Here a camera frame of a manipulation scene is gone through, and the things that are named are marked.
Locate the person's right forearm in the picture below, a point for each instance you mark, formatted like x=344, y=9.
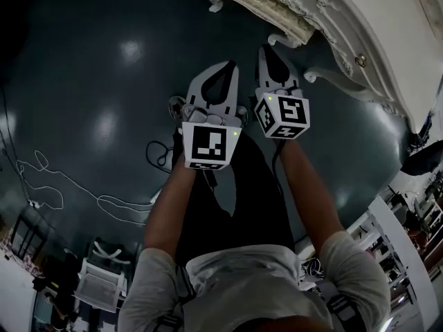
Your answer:
x=308, y=192

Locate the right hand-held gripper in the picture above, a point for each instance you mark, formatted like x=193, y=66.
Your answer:
x=290, y=112

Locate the grey office chair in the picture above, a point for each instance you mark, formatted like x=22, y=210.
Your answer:
x=27, y=237

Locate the white mesh chair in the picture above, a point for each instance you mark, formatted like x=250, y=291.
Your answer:
x=100, y=282

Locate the white power strip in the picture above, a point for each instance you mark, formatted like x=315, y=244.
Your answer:
x=34, y=203

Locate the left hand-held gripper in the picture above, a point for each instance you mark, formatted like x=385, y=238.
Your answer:
x=207, y=147

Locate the white shelf rack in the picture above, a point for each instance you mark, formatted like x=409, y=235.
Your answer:
x=391, y=240

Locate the person's white t-shirt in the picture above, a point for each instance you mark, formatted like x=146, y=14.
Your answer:
x=249, y=289

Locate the cream floral cushioned stool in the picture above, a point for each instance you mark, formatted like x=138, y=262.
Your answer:
x=270, y=9

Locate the white ornate dressing table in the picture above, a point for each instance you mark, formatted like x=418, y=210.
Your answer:
x=373, y=29

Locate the person's left forearm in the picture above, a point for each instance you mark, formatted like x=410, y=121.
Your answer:
x=169, y=206

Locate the checkered cloth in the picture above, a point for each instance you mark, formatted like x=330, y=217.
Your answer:
x=20, y=259

